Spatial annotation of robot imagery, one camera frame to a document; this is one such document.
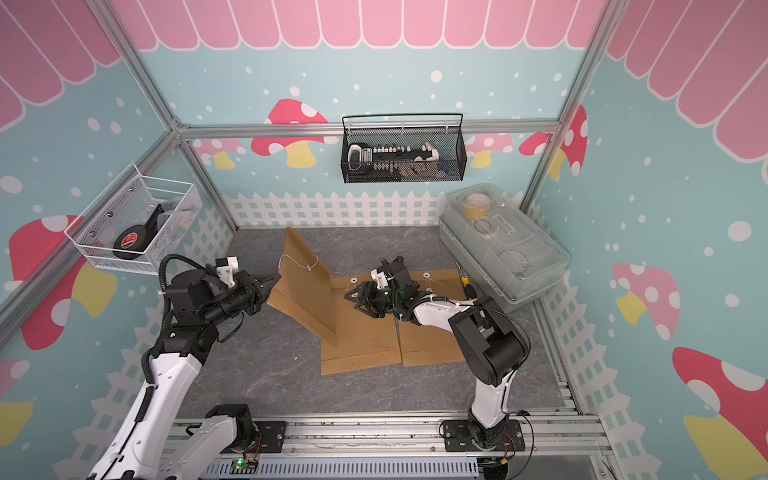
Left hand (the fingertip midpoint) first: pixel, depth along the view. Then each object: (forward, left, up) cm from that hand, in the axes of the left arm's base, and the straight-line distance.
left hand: (282, 279), depth 72 cm
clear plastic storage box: (+17, -58, -6) cm, 61 cm away
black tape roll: (+5, +34, +8) cm, 36 cm away
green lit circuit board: (-36, +9, -29) cm, 47 cm away
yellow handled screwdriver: (+14, -53, -26) cm, 60 cm away
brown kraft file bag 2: (-5, -36, -27) cm, 45 cm away
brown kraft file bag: (-5, -18, -22) cm, 29 cm away
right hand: (+3, -14, -15) cm, 21 cm away
